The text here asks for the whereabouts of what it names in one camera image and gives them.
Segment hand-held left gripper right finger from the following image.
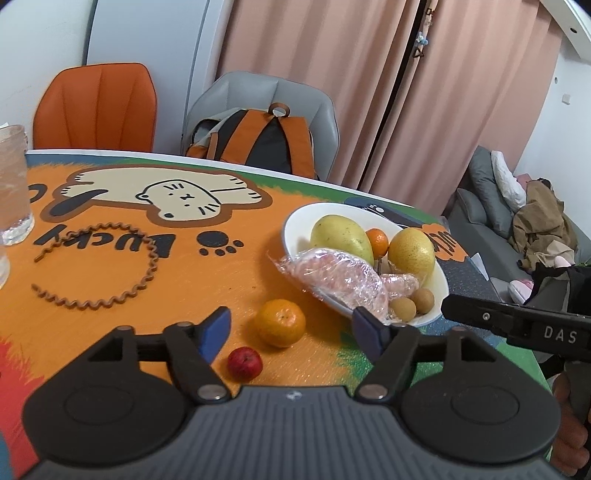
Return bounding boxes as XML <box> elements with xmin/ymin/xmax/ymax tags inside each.
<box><xmin>355</xmin><ymin>307</ymin><xmax>497</xmax><ymax>402</ymax></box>

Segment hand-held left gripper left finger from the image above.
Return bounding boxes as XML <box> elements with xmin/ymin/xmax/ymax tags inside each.
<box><xmin>85</xmin><ymin>307</ymin><xmax>232</xmax><ymax>404</ymax></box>

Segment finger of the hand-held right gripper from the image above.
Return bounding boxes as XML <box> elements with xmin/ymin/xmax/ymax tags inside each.
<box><xmin>441</xmin><ymin>295</ymin><xmax>509</xmax><ymax>342</ymax></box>

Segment small brown longan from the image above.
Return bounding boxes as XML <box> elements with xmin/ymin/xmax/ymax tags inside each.
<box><xmin>411</xmin><ymin>287</ymin><xmax>435</xmax><ymax>315</ymax></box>
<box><xmin>389</xmin><ymin>296</ymin><xmax>417</xmax><ymax>322</ymax></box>

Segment large red crabapple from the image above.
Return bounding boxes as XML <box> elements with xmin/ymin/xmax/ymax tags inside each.
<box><xmin>226</xmin><ymin>347</ymin><xmax>263</xmax><ymax>382</ymax></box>

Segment small plastic-wrapped pink fruit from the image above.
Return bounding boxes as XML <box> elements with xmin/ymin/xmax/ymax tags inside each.
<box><xmin>379</xmin><ymin>272</ymin><xmax>420</xmax><ymax>298</ymax></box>

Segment large plastic-wrapped pink fruit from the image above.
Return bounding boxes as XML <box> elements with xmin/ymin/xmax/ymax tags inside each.
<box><xmin>270</xmin><ymin>248</ymin><xmax>391</xmax><ymax>320</ymax></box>

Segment large orange tangerine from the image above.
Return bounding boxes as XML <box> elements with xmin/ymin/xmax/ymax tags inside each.
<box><xmin>254</xmin><ymin>298</ymin><xmax>307</xmax><ymax>348</ymax></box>

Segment round yellow citrus fruit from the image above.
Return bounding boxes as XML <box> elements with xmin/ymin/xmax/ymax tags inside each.
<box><xmin>388</xmin><ymin>227</ymin><xmax>437</xmax><ymax>287</ymax></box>

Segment large yellow-green mango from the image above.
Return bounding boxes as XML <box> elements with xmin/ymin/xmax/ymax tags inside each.
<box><xmin>310</xmin><ymin>215</ymin><xmax>375</xmax><ymax>267</ymax></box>

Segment white round plate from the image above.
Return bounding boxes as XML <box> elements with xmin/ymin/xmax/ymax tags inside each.
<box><xmin>283</xmin><ymin>202</ymin><xmax>450</xmax><ymax>328</ymax></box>

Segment person's right hand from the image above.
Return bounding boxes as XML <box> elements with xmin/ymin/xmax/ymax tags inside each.
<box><xmin>551</xmin><ymin>371</ymin><xmax>591</xmax><ymax>477</ymax></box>

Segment pink slippers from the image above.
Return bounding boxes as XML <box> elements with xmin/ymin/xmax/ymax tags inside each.
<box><xmin>507</xmin><ymin>278</ymin><xmax>534</xmax><ymax>303</ymax></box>

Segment grey sofa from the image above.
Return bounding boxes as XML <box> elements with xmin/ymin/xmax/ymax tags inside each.
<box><xmin>443</xmin><ymin>147</ymin><xmax>591</xmax><ymax>296</ymax></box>

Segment brown wavy headband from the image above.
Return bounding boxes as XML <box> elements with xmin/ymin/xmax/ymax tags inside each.
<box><xmin>31</xmin><ymin>222</ymin><xmax>160</xmax><ymax>310</ymax></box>

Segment small orange tangerine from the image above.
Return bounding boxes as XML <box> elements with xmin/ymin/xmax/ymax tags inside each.
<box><xmin>366</xmin><ymin>228</ymin><xmax>390</xmax><ymax>258</ymax></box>

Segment orange cartoon table mat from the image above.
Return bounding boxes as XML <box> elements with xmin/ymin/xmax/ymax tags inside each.
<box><xmin>0</xmin><ymin>152</ymin><xmax>543</xmax><ymax>467</ymax></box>

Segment small grey pillow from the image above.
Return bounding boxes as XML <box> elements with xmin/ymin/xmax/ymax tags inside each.
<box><xmin>455</xmin><ymin>188</ymin><xmax>488</xmax><ymax>224</ymax></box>

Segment brown crumpled clothes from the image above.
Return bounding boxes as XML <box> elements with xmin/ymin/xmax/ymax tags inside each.
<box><xmin>510</xmin><ymin>179</ymin><xmax>578</xmax><ymax>271</ymax></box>

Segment large grey pillow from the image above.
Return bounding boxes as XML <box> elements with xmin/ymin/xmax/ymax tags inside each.
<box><xmin>468</xmin><ymin>147</ymin><xmax>513</xmax><ymax>232</ymax></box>

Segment orange and black backpack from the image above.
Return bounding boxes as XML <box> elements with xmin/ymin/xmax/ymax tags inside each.
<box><xmin>185</xmin><ymin>103</ymin><xmax>320</xmax><ymax>181</ymax></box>

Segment pink curtain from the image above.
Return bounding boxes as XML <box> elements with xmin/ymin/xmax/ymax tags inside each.
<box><xmin>219</xmin><ymin>0</ymin><xmax>561</xmax><ymax>217</ymax></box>

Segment grey chair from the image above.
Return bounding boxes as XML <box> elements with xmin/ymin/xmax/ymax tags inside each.
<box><xmin>181</xmin><ymin>71</ymin><xmax>340</xmax><ymax>183</ymax></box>

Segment orange chair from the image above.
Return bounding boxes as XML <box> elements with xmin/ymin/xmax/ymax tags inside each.
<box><xmin>33</xmin><ymin>63</ymin><xmax>158</xmax><ymax>151</ymax></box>

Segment hanging curtain ornament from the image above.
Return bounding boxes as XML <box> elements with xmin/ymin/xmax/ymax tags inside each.
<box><xmin>413</xmin><ymin>7</ymin><xmax>437</xmax><ymax>58</ymax></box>

